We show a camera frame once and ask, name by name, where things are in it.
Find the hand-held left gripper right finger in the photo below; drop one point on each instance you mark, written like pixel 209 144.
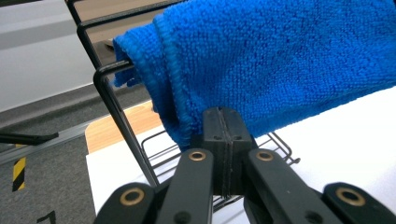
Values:
pixel 238 146

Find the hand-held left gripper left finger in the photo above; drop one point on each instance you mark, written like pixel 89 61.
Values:
pixel 214 146

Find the blue microfibre towel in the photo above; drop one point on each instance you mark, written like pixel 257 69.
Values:
pixel 264 62

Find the white table sheet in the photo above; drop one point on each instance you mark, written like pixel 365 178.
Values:
pixel 342 140

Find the wooden table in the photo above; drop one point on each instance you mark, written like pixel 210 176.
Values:
pixel 109 130

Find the white cabinet panel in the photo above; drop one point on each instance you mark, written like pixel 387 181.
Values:
pixel 37 56

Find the aluminium floor rail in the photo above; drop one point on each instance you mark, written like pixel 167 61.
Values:
pixel 46 144

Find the black frame stand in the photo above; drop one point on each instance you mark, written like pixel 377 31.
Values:
pixel 28 138

